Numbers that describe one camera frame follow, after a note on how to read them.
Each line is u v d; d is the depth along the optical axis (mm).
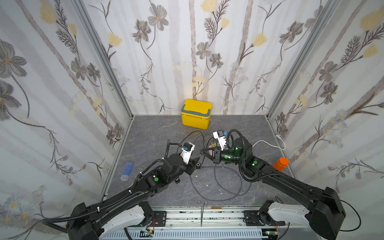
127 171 906
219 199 805
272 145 1031
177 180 860
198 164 927
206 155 688
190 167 648
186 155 629
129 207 452
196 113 1041
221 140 651
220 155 629
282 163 837
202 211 767
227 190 839
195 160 651
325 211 391
